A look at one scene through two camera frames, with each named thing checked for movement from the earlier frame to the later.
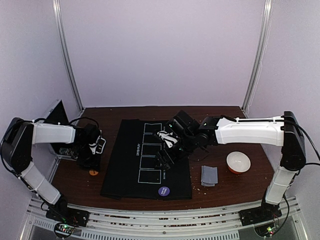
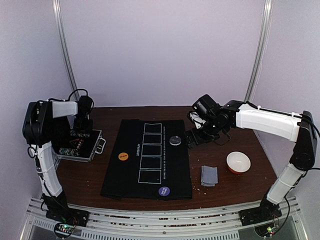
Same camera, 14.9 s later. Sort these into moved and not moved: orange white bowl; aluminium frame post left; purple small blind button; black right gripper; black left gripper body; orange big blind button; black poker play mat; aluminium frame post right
Moved: orange big blind button; black right gripper; black left gripper body
Not moved: orange white bowl; aluminium frame post right; black poker play mat; purple small blind button; aluminium frame post left
